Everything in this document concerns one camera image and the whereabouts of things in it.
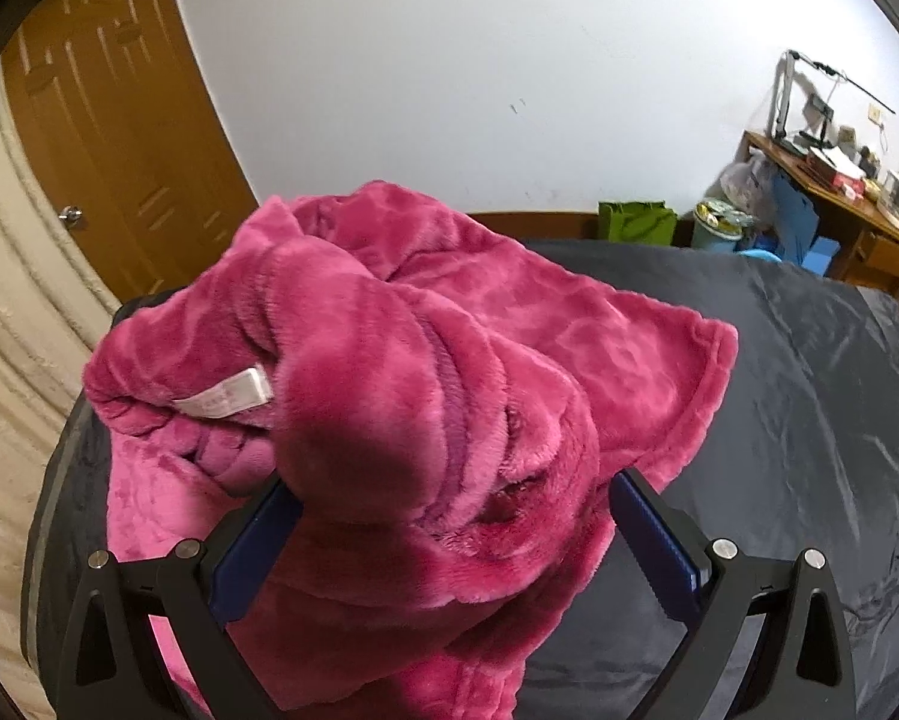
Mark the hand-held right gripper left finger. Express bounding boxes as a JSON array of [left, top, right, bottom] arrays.
[[63, 476, 305, 720]]

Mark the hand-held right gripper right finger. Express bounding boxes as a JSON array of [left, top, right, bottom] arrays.
[[609, 467, 859, 720]]

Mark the pink fleece garment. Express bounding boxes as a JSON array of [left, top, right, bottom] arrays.
[[83, 180, 741, 720]]

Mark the dark grey bed sheet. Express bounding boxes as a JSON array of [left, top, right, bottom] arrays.
[[22, 236, 899, 720]]

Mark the light blue trash bin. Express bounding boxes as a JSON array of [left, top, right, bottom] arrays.
[[691, 199, 754, 262]]

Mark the green paper bag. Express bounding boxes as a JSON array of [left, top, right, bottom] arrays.
[[598, 200, 678, 247]]

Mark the blue cloth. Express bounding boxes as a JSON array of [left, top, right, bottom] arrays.
[[772, 165, 822, 263]]

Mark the wooden desk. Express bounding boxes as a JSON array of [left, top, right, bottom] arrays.
[[742, 130, 899, 293]]

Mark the clear plastic bag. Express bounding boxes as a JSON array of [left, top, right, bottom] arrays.
[[720, 154, 777, 222]]

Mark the red box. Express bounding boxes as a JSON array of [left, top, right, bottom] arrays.
[[805, 157, 867, 200]]

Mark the brown wooden door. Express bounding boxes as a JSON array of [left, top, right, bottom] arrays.
[[0, 0, 259, 301]]

